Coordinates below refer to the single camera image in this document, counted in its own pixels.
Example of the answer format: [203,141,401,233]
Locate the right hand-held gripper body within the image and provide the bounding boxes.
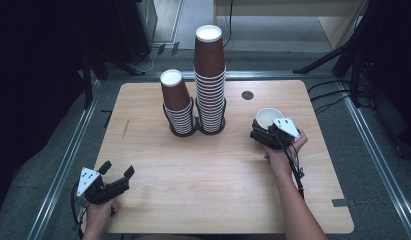
[249,117,301,151]

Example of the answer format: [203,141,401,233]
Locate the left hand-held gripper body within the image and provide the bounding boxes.
[76,167,131,205]

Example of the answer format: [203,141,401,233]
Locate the brown paper cup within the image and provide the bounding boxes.
[255,107,286,131]

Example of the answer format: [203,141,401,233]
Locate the tall stack of brown cups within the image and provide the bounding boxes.
[193,24,227,134]

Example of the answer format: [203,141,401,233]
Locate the black wire double holder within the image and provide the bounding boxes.
[162,96,227,138]

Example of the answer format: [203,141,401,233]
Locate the person's right hand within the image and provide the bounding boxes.
[263,128,309,176]

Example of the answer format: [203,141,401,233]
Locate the person's left hand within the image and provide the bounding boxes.
[82,196,121,234]

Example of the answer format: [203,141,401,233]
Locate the short stack of brown cups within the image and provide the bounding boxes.
[159,68,197,135]

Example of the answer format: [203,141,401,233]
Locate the black metal stand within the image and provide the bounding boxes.
[80,51,110,110]

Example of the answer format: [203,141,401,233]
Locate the grey tape strip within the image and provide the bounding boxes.
[331,198,357,208]

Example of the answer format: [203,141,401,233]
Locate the black tripod stand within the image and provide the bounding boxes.
[292,0,377,109]

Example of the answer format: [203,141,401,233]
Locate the dark curtain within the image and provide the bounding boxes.
[0,0,119,228]
[354,0,411,160]

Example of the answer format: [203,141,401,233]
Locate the light wooden cabinet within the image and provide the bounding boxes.
[212,0,367,50]

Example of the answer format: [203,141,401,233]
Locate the dark computer tower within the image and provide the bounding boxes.
[113,0,159,66]

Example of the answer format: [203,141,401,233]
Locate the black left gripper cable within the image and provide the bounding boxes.
[70,181,86,239]

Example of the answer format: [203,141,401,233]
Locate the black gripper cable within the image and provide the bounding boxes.
[70,181,86,239]
[271,130,307,201]

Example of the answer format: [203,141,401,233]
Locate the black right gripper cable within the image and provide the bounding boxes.
[271,130,307,201]

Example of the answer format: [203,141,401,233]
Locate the metal floor rail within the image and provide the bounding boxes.
[26,79,102,240]
[337,79,411,239]
[106,70,342,81]

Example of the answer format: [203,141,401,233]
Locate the black floor cables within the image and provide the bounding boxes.
[307,79,354,115]

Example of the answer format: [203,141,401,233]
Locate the thin black hanging cable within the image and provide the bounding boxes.
[223,0,235,49]

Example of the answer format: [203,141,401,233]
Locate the white floor cable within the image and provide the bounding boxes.
[132,46,162,74]

